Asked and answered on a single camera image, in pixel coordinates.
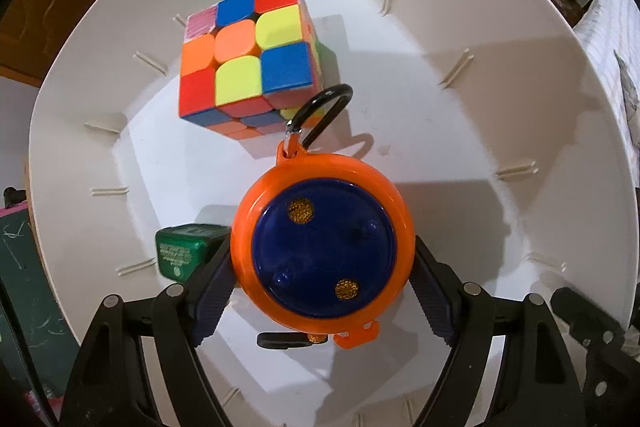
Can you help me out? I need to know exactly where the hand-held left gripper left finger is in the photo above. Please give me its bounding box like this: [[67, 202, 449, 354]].
[[59, 239, 236, 427]]

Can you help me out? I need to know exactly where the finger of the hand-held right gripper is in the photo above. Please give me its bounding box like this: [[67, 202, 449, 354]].
[[550, 287, 640, 427]]

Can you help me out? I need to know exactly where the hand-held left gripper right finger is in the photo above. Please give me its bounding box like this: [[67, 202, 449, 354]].
[[410, 234, 586, 427]]

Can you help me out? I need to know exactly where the green and gold small box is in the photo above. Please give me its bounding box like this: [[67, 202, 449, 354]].
[[155, 223, 232, 282]]

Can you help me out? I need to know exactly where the orange round reel with carabiner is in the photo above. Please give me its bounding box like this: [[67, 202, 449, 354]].
[[230, 83, 416, 352]]

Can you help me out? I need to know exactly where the white plastic bin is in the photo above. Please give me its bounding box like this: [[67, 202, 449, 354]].
[[25, 0, 640, 427]]

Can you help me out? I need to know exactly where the multicoloured puzzle cube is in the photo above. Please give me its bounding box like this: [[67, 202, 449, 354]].
[[179, 0, 337, 142]]

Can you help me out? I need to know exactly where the green chalkboard with pink frame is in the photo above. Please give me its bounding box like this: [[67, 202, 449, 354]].
[[0, 204, 81, 427]]

